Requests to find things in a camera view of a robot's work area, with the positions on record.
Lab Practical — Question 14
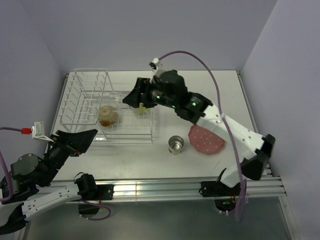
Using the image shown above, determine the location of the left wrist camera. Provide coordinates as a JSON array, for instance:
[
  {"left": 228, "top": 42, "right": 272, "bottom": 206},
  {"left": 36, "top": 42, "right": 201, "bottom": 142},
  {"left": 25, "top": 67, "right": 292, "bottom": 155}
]
[{"left": 31, "top": 122, "right": 54, "bottom": 142}]

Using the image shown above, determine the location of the small steel cup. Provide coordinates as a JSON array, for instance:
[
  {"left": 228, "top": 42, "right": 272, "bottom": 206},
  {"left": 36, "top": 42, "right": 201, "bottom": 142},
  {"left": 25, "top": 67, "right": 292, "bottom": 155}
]
[{"left": 168, "top": 135, "right": 185, "bottom": 155}]

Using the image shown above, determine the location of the clear drinking glass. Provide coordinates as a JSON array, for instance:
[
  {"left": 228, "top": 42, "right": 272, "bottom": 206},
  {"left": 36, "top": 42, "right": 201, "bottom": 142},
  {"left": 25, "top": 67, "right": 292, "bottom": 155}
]
[{"left": 107, "top": 91, "right": 132, "bottom": 111}]

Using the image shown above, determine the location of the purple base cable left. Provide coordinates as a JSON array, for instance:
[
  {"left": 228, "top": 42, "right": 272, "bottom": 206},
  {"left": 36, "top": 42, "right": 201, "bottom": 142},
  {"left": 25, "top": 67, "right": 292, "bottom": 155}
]
[{"left": 79, "top": 199, "right": 112, "bottom": 221}]

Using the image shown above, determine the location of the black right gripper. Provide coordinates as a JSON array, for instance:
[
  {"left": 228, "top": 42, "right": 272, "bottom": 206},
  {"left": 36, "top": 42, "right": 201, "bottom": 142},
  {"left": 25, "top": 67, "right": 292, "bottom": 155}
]
[{"left": 122, "top": 78, "right": 177, "bottom": 109}]

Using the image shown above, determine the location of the white wire dish rack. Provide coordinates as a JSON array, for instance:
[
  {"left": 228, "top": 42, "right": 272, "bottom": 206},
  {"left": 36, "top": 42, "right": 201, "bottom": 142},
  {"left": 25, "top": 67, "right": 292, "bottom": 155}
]
[{"left": 55, "top": 68, "right": 154, "bottom": 146}]

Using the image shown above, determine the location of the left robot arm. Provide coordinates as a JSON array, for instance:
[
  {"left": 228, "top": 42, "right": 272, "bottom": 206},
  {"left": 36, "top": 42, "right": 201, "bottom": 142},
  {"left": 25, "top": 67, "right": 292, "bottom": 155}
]
[{"left": 0, "top": 129, "right": 98, "bottom": 235}]

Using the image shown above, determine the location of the aluminium rail frame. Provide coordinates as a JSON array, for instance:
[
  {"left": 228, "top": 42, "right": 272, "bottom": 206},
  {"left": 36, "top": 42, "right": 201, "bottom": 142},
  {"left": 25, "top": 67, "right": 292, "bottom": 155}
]
[{"left": 14, "top": 71, "right": 287, "bottom": 240}]

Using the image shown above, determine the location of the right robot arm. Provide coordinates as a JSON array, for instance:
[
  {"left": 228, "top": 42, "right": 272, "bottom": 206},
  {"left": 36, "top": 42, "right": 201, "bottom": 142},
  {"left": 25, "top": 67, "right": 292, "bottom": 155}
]
[{"left": 122, "top": 70, "right": 276, "bottom": 195}]

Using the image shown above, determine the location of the beige bowl with flower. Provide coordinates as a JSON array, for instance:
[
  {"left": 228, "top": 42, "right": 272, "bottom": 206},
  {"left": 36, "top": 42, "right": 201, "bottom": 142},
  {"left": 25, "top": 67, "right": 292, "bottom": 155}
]
[{"left": 97, "top": 105, "right": 119, "bottom": 127}]

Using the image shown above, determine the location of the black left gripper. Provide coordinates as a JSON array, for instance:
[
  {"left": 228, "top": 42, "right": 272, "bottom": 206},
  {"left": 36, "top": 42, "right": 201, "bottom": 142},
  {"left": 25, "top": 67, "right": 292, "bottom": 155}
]
[{"left": 40, "top": 128, "right": 98, "bottom": 185}]

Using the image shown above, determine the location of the yellow-green mug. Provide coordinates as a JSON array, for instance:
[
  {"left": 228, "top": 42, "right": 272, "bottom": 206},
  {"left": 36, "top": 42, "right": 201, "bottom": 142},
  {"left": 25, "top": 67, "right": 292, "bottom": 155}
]
[{"left": 133, "top": 102, "right": 150, "bottom": 115}]

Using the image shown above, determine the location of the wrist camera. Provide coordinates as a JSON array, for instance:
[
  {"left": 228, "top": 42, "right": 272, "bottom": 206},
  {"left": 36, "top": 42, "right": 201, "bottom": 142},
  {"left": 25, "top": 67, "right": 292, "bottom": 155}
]
[
  {"left": 31, "top": 122, "right": 54, "bottom": 142},
  {"left": 149, "top": 58, "right": 166, "bottom": 78}
]

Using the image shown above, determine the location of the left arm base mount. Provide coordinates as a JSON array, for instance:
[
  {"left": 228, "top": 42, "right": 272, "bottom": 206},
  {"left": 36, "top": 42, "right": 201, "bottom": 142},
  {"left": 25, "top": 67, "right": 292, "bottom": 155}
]
[{"left": 78, "top": 184, "right": 114, "bottom": 218}]

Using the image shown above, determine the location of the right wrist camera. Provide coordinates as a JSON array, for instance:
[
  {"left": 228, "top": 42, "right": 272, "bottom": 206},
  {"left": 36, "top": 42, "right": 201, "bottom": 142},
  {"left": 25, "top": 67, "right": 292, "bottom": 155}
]
[{"left": 149, "top": 58, "right": 166, "bottom": 78}]

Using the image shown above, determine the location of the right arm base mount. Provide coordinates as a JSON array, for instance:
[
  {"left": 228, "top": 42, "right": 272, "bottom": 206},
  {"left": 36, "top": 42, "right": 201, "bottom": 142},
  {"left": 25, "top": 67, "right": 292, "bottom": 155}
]
[{"left": 198, "top": 181, "right": 241, "bottom": 212}]

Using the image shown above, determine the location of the pink dotted plate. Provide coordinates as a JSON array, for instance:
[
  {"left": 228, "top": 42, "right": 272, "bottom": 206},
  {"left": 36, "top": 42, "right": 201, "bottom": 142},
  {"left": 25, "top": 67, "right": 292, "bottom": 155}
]
[{"left": 188, "top": 125, "right": 226, "bottom": 155}]

